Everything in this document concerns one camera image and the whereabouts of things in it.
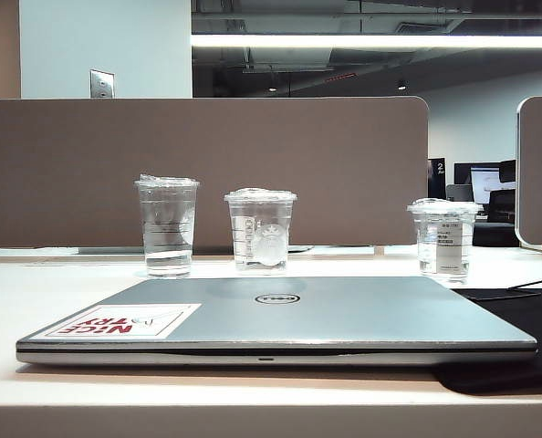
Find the long ceiling light strip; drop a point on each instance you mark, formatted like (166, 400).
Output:
(367, 41)

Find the black sign with numeral two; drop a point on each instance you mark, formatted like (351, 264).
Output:
(436, 178)

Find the lit computer monitor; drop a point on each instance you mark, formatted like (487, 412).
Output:
(483, 182)

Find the black office chair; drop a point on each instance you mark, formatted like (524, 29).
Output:
(499, 228)

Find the black ceiling spotlight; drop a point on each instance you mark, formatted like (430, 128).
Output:
(402, 84)

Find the wide brown desk partition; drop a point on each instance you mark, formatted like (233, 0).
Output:
(253, 146)

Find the clear cup with mermaid logo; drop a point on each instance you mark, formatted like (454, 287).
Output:
(259, 237)

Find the short clear cup, white label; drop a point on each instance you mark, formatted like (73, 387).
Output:
(444, 246)

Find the black mouse pad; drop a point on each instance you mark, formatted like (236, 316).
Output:
(526, 337)

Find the metal wall switch plate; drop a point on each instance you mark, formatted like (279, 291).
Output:
(102, 83)

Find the silver Dell laptop with sticker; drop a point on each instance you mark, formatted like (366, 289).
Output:
(344, 319)

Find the tall clear plastic cup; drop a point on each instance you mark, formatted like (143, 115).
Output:
(166, 237)

